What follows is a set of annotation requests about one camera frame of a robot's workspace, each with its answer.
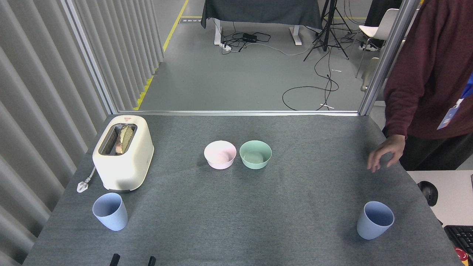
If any blue plastic cup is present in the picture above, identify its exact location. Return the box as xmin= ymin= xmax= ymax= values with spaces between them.
xmin=357 ymin=201 xmax=395 ymax=240
xmin=92 ymin=193 xmax=128 ymax=232

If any person's hand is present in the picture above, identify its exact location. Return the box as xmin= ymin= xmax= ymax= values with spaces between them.
xmin=367 ymin=134 xmax=406 ymax=173

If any white toaster power plug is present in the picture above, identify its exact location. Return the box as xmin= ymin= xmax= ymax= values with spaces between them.
xmin=76 ymin=166 xmax=96 ymax=194

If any cream white toaster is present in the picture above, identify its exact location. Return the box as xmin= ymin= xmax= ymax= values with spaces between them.
xmin=92 ymin=115 xmax=154 ymax=192

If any toasted bread slice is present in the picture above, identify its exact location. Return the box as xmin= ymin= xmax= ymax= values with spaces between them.
xmin=115 ymin=125 xmax=134 ymax=155

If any pink bowl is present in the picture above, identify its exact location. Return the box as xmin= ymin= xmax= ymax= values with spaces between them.
xmin=204 ymin=140 xmax=237 ymax=170

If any green bowl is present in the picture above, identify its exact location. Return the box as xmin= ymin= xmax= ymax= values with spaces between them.
xmin=239 ymin=140 xmax=272 ymax=170

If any dark table cloth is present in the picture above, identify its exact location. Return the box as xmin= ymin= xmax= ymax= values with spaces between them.
xmin=201 ymin=0 xmax=323 ymax=31

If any black computer mouse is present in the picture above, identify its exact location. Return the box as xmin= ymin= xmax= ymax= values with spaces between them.
xmin=418 ymin=181 xmax=438 ymax=207

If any grey office chair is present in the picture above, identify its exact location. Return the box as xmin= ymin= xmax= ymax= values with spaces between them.
xmin=361 ymin=57 xmax=381 ymax=93

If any black tripod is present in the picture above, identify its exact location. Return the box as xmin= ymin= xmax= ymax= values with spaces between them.
xmin=304 ymin=0 xmax=351 ymax=62

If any red round button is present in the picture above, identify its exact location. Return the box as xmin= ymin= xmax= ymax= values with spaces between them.
xmin=454 ymin=247 xmax=470 ymax=265

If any white side desk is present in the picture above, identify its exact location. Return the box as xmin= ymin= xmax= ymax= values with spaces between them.
xmin=406 ymin=170 xmax=473 ymax=226

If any black keyboard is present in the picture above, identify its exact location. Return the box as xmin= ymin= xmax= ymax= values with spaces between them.
xmin=444 ymin=225 xmax=473 ymax=255

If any white plastic chair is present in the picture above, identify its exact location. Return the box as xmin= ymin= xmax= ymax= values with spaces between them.
xmin=356 ymin=8 xmax=401 ymax=78

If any person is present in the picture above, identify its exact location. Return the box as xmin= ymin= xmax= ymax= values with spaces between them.
xmin=383 ymin=0 xmax=473 ymax=171

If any silver frame rail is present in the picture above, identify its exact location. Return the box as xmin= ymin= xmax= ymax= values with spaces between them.
xmin=118 ymin=110 xmax=361 ymax=116

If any silver frame post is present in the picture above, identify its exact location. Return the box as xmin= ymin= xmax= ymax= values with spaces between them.
xmin=358 ymin=0 xmax=422 ymax=116
xmin=61 ymin=0 xmax=119 ymax=115

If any black cable tangle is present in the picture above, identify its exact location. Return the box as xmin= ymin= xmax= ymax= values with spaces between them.
xmin=221 ymin=21 xmax=272 ymax=55

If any black looped floor cable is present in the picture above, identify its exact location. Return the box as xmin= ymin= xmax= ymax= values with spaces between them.
xmin=282 ymin=48 xmax=339 ymax=111

